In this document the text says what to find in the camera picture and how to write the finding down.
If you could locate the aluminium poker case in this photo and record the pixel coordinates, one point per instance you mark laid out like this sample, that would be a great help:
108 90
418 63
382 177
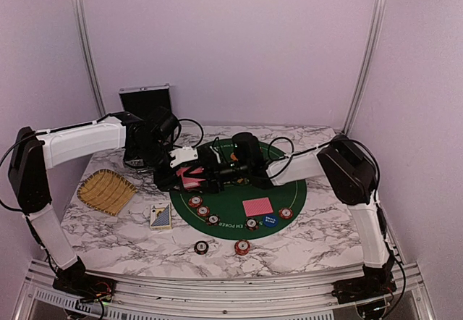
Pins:
146 104

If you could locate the left aluminium frame post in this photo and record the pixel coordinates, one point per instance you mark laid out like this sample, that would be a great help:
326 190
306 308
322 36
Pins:
84 39

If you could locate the playing card box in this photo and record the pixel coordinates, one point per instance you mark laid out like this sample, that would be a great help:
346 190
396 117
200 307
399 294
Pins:
160 216

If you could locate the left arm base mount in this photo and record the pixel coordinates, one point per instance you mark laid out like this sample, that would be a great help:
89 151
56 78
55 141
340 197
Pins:
87 286

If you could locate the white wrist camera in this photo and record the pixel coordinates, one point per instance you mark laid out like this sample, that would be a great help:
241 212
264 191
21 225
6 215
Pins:
216 153
181 155

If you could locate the right aluminium frame post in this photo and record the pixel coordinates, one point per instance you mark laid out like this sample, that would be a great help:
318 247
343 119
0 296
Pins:
374 33

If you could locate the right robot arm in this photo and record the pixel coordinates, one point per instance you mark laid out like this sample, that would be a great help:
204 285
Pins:
353 177

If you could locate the blue small blind button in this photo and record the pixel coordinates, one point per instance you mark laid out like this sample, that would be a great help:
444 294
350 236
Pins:
270 221

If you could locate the red-backed card deck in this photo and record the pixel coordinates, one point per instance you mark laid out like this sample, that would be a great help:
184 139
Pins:
188 172

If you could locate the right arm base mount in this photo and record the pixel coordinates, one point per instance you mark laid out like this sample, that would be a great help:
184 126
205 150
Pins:
361 288

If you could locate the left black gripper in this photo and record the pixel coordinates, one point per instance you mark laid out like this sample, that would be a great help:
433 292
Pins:
165 181

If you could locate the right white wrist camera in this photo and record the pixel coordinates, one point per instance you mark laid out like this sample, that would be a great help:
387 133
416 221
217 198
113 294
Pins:
216 153

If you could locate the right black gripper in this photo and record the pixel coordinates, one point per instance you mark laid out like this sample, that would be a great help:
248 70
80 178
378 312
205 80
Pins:
215 180

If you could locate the red poker chip stack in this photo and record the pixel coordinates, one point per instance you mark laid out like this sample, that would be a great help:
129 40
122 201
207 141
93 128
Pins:
242 247

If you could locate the woven bamboo tray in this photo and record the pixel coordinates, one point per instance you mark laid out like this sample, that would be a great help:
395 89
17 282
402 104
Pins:
106 191

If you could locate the front aluminium rail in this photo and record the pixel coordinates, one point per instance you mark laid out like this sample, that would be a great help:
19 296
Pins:
295 296

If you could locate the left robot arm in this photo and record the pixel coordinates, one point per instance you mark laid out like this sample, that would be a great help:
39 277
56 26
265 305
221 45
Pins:
35 152

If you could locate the round green poker mat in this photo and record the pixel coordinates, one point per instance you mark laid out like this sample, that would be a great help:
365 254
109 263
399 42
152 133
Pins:
228 206

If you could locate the dealt card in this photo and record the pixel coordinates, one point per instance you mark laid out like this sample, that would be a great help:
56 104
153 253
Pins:
257 207

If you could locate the aluminium frame post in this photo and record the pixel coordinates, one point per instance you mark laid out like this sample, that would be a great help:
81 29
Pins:
84 39
374 33

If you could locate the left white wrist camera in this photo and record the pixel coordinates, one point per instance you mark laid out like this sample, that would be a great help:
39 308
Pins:
181 155

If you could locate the black poker chip stack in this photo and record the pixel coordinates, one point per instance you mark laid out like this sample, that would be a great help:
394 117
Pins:
201 247

